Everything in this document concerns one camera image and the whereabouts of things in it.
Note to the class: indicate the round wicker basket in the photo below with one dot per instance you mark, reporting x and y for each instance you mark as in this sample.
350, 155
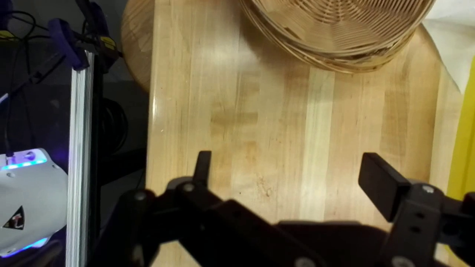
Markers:
336, 30

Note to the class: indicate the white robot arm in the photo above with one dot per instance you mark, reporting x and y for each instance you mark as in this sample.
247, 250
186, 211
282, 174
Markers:
34, 198

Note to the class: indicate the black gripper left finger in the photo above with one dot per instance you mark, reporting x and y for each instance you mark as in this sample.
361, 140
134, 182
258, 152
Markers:
217, 223

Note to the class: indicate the white paper sheet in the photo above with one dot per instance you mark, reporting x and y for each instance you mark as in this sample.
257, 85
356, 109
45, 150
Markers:
454, 39

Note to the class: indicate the blue clamp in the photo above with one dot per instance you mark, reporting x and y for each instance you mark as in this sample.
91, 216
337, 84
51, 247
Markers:
101, 24
67, 39

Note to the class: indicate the wooden stool with red legs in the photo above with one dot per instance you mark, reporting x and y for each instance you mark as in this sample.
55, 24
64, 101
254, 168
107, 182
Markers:
138, 39

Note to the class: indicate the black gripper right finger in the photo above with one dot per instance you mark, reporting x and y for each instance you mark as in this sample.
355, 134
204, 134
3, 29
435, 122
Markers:
386, 187

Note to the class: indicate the yellow lunchbox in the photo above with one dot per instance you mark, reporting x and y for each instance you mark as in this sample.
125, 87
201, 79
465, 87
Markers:
468, 149

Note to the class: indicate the aluminium frame rail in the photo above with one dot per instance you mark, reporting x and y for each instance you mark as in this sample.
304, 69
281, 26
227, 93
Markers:
80, 158

